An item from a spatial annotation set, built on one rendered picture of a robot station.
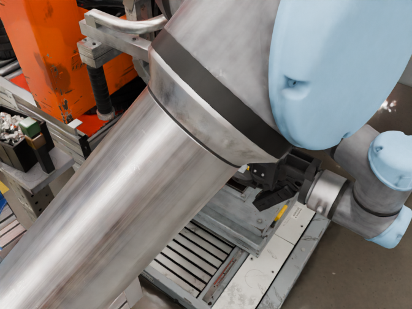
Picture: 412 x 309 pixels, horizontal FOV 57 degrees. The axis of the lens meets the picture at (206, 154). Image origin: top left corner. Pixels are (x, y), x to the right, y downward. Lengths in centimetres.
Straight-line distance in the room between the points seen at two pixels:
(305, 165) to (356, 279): 101
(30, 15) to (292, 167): 80
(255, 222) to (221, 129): 119
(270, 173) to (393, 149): 21
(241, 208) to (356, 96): 120
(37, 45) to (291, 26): 105
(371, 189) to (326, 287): 101
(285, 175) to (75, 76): 82
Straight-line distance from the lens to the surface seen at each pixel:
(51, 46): 122
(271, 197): 73
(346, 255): 166
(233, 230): 145
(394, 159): 56
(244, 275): 145
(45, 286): 29
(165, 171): 23
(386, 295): 164
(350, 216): 65
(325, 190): 65
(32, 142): 121
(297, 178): 68
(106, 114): 97
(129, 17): 108
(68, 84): 129
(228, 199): 144
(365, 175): 59
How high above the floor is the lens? 137
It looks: 46 degrees down
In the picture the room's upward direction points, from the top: straight up
